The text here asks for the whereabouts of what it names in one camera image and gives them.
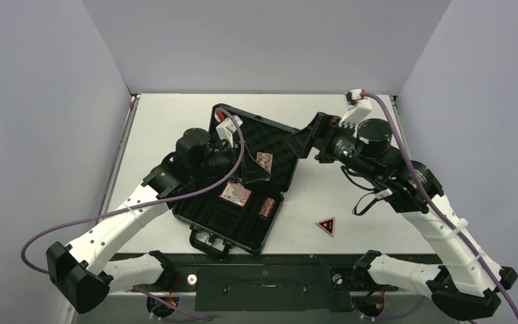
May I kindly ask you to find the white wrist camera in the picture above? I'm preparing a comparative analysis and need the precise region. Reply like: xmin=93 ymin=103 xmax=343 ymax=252
xmin=339 ymin=88 xmax=372 ymax=129
xmin=214 ymin=112 xmax=243 ymax=148

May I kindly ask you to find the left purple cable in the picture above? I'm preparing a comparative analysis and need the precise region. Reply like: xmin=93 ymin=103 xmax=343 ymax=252
xmin=20 ymin=108 xmax=246 ymax=275

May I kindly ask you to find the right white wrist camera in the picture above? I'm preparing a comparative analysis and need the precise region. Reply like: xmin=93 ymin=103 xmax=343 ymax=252
xmin=339 ymin=88 xmax=372 ymax=129

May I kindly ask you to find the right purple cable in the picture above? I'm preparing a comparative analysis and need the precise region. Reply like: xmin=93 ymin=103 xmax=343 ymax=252
xmin=359 ymin=91 xmax=518 ymax=324

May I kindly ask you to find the red black triangular card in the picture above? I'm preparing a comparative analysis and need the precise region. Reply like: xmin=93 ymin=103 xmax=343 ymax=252
xmin=316 ymin=217 xmax=336 ymax=237

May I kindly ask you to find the black foam-lined carrying case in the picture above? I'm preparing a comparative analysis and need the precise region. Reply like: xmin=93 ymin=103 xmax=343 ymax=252
xmin=172 ymin=103 xmax=298 ymax=259

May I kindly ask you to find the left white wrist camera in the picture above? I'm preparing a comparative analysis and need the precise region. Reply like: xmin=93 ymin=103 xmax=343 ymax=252
xmin=214 ymin=112 xmax=243 ymax=148

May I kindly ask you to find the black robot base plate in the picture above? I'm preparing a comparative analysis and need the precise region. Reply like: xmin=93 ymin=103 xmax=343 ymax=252
xmin=107 ymin=252 xmax=448 ymax=314

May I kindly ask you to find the purple cable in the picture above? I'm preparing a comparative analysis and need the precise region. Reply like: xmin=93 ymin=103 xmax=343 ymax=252
xmin=359 ymin=91 xmax=518 ymax=324
xmin=20 ymin=108 xmax=246 ymax=275

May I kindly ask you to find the poker chip roll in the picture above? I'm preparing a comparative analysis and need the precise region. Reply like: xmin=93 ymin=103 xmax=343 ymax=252
xmin=258 ymin=197 xmax=276 ymax=219
xmin=256 ymin=152 xmax=273 ymax=173

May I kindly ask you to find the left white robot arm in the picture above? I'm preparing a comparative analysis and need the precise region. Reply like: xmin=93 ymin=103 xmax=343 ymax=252
xmin=46 ymin=128 xmax=270 ymax=314

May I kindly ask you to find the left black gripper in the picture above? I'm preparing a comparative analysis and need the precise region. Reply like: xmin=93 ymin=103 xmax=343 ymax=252
xmin=192 ymin=140 xmax=270 ymax=184

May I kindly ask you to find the red playing card box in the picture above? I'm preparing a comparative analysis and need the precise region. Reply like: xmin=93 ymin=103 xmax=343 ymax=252
xmin=219 ymin=182 xmax=252 ymax=207

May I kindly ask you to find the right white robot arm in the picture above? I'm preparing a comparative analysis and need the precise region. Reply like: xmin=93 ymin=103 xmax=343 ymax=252
xmin=286 ymin=113 xmax=518 ymax=321

